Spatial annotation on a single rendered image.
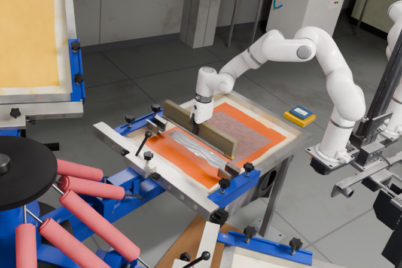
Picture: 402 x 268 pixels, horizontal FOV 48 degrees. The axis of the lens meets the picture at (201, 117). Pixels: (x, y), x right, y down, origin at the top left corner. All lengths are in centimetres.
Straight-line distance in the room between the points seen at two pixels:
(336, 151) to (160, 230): 147
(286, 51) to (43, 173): 90
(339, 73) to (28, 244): 115
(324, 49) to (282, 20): 419
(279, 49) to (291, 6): 416
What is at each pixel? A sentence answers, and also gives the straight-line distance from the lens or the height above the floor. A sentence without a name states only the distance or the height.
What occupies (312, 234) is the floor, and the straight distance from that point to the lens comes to 327.
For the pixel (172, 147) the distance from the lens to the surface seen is 208.
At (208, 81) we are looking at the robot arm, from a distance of 182.
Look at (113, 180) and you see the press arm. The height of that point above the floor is 104.
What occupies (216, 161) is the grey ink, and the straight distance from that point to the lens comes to 204.
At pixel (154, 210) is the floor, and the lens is 314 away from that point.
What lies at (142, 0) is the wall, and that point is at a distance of 514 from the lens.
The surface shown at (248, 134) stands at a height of 96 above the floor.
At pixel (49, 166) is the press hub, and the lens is 138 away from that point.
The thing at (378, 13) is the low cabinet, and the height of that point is 31.
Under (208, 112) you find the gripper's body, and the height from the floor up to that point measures 119.
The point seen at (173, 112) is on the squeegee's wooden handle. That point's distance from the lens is 204.
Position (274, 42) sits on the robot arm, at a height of 159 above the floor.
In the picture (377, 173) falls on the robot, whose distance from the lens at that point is 214.
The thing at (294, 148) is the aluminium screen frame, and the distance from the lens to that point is 220.
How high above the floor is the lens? 219
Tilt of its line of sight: 32 degrees down
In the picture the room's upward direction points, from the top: 10 degrees clockwise
